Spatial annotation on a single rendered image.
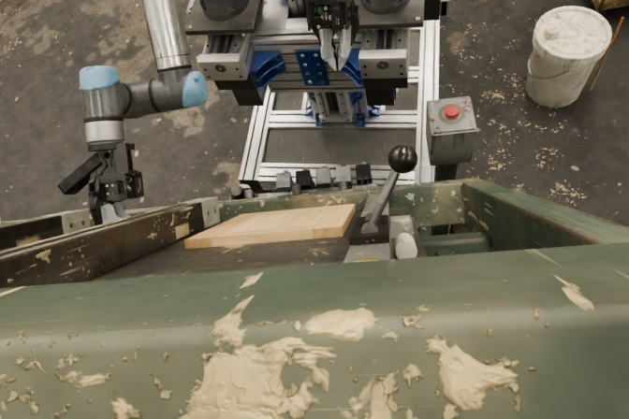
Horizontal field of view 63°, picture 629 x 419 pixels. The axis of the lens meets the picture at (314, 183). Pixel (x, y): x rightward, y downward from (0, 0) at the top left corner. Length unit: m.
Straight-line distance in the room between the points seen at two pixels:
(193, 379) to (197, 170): 2.48
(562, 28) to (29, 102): 2.86
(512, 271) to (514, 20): 2.81
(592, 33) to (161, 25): 1.85
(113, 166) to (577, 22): 2.00
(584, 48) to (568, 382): 2.29
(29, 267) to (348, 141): 1.72
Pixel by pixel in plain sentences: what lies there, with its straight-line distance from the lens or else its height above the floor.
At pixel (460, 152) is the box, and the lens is 1.53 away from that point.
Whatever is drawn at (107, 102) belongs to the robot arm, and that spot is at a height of 1.39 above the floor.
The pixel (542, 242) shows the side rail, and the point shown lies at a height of 1.47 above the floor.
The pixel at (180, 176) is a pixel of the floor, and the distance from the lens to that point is 2.69.
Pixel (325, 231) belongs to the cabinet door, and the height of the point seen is 1.23.
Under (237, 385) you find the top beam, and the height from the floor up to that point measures 1.94.
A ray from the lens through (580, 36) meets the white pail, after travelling 2.49.
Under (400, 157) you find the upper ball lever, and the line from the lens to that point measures 0.66.
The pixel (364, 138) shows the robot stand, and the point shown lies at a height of 0.21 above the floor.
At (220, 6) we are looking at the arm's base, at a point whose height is 1.09.
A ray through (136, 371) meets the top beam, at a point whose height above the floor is 1.94.
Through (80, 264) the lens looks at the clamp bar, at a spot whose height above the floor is 1.46.
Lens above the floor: 2.12
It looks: 60 degrees down
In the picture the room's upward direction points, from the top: 20 degrees counter-clockwise
